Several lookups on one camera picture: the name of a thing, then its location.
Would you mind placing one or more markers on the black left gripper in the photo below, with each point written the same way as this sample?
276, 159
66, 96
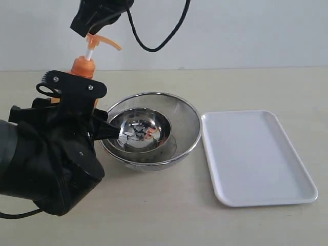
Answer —
57, 133

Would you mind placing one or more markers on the steel mesh colander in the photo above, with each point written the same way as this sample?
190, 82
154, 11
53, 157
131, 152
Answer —
185, 131

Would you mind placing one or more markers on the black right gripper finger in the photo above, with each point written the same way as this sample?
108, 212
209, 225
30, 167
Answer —
93, 15

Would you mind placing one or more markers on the white rectangular plastic tray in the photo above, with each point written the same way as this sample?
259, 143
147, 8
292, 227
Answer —
252, 162

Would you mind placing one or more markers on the orange dish soap pump bottle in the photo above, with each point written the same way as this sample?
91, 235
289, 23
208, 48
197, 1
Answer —
84, 66

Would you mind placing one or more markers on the small stainless steel bowl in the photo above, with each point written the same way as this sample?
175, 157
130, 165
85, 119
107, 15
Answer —
141, 130

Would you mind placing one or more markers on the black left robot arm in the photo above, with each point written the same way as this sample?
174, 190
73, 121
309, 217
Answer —
53, 195

